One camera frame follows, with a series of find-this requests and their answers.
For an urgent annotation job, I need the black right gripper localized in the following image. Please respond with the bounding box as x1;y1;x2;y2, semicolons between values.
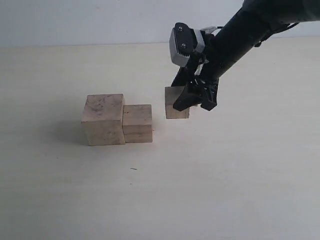
172;5;289;111

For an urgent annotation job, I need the second largest wooden cube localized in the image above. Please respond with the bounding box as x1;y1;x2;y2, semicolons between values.
122;104;153;143

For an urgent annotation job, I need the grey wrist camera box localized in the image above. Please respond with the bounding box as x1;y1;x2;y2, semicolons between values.
169;22;205;67

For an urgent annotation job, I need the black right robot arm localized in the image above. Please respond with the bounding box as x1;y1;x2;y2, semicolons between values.
169;0;320;112

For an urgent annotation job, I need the third largest wooden cube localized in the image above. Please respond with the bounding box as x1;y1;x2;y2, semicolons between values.
164;86;190;120

